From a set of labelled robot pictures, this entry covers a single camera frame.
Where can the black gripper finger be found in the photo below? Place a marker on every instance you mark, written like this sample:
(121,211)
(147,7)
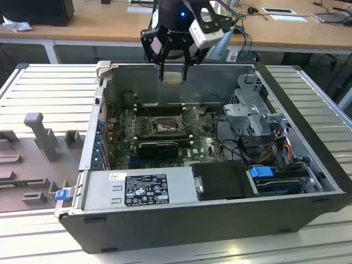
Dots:
(147,53)
(196,59)

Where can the silver square CPU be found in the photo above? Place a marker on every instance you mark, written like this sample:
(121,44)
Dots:
(172,77)

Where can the metal CPU socket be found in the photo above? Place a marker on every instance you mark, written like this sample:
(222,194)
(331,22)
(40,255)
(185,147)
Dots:
(165,125)

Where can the blue expansion slot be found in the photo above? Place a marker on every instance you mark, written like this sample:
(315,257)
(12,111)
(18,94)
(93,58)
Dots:
(136,159)

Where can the pale blue teach pendant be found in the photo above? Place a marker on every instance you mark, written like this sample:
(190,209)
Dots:
(220,49)

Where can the wooden desk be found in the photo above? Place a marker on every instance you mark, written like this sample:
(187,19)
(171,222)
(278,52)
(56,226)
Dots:
(110,27)

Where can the grey metal drive cage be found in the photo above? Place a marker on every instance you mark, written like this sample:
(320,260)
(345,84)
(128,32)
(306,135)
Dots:
(242,110)

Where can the green motherboard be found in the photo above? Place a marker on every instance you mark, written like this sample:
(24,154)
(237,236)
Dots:
(203,143)

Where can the green RAM stick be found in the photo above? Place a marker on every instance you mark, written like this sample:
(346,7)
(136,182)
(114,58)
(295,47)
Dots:
(19,182)
(165,141)

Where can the black box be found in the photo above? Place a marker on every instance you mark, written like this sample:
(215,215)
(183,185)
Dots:
(35,11)

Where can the black plastic shroud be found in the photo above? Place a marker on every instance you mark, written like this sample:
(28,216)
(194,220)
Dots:
(220,180)

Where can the hard disk in blue carrier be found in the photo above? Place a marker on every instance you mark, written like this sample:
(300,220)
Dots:
(259,171)

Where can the crumpled white paper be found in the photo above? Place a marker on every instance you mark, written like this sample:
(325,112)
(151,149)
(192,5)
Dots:
(16,24)

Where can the black power supply label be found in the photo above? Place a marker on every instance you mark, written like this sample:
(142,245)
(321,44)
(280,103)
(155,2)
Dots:
(147,189)

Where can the grey tablet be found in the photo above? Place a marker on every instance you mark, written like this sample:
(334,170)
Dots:
(330,17)

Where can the silver power supply unit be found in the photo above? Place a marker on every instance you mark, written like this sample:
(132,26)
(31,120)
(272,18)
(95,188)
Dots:
(96,189)

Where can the grey parts rack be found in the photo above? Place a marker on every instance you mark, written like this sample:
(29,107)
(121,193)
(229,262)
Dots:
(30,165)

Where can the blue case latch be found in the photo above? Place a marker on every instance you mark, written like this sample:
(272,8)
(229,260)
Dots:
(61,195)

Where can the dark grey PC case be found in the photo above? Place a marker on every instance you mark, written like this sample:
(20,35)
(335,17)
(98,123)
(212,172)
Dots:
(192,228)

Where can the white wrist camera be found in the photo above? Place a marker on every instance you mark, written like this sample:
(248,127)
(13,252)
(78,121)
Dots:
(206,37)

